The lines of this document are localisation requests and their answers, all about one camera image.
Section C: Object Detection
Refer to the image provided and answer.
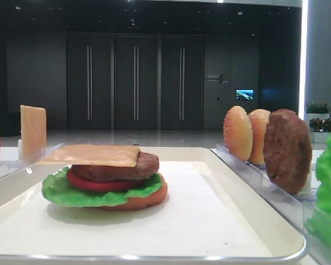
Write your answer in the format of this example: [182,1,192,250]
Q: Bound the sesame top bun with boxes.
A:
[223,105,253,162]

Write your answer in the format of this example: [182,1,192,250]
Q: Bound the brown meat patty on burger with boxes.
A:
[71,152,159,183]

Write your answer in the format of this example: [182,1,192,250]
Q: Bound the orange cheese slice on burger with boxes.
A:
[39,145,140,167]

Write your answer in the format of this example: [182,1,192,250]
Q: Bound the red tomato slice on burger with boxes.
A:
[66,169,146,193]

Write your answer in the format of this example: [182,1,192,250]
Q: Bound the green lettuce leaf on burger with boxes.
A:
[41,167,161,208]

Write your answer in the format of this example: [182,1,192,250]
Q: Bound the standing brown meat patty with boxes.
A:
[263,109,312,195]

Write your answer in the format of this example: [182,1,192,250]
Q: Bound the standing orange cheese slice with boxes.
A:
[20,105,47,162]

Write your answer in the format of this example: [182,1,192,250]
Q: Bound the standing green lettuce leaf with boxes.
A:
[306,133,331,250]

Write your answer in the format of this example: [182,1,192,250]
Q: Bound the black triple doors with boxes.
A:
[67,34,204,130]

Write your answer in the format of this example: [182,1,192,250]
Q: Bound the bottom bun half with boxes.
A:
[101,173,168,211]

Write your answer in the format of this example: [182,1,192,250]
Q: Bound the white metal tray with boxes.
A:
[0,147,307,264]

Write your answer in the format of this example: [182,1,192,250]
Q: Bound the standing bun half right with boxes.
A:
[249,109,270,165]

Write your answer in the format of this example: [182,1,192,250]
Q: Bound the clear acrylic rack right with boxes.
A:
[215,144,331,264]

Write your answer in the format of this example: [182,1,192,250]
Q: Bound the clear acrylic rack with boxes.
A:
[0,143,65,178]
[215,144,331,264]

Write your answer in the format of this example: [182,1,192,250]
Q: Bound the potted plants in planters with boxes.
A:
[304,101,331,144]

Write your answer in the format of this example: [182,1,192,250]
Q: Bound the clear acrylic rack left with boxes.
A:
[0,143,65,178]

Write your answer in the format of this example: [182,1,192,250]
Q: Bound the small wall screen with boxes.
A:
[236,89,254,100]

